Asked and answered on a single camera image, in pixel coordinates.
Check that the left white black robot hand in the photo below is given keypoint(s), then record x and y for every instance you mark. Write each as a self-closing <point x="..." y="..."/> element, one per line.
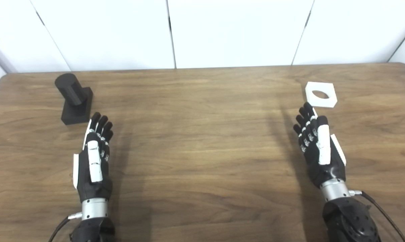
<point x="94" y="161"/>

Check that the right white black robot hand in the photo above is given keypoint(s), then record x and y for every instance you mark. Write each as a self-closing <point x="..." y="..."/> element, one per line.
<point x="323" y="148"/>

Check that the white square piece with hole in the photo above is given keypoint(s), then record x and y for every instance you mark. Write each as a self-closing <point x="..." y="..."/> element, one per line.
<point x="325" y="102"/>

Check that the black peg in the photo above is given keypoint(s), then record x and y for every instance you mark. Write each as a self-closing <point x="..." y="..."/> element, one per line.
<point x="75" y="101"/>

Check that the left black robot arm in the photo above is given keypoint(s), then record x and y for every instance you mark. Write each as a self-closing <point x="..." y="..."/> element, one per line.
<point x="94" y="222"/>

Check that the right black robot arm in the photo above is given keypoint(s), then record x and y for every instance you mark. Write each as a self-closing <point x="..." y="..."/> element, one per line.
<point x="350" y="218"/>

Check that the grey wall corner post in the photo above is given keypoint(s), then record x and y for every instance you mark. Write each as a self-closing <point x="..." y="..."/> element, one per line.
<point x="2" y="58"/>

